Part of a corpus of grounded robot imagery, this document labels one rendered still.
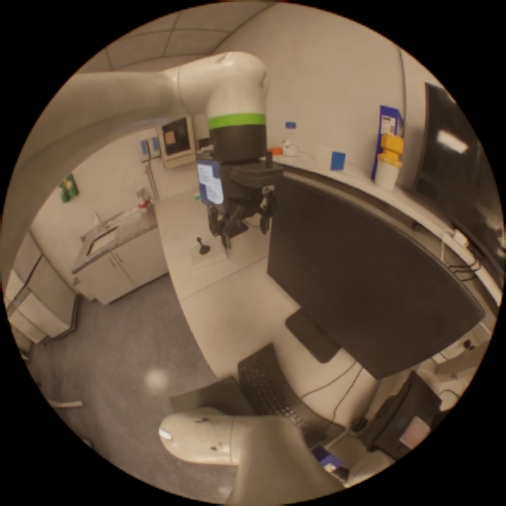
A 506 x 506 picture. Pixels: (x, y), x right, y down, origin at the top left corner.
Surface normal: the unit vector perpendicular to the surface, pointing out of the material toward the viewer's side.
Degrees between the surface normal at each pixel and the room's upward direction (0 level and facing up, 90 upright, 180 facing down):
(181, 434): 7
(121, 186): 90
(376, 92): 90
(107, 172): 90
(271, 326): 0
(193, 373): 0
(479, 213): 86
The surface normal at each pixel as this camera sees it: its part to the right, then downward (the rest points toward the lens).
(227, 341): -0.05, -0.73
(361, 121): -0.83, 0.41
